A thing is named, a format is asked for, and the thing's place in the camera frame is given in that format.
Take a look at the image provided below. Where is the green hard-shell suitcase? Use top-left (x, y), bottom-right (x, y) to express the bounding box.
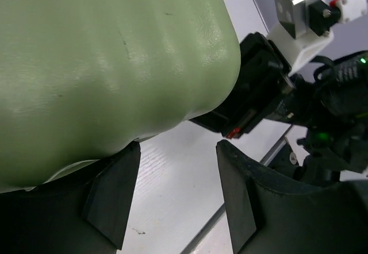
top-left (1, 0), bottom-right (240, 193)

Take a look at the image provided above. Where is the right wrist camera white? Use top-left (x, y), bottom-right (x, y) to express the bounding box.
top-left (267, 0), bottom-right (367, 75)

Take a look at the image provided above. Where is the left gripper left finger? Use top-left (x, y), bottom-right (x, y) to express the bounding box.
top-left (1, 142), bottom-right (141, 254)

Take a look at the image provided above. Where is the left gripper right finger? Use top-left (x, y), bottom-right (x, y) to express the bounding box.
top-left (216, 140), bottom-right (367, 253)

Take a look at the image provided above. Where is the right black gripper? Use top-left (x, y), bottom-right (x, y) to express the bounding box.
top-left (191, 32), bottom-right (312, 139)

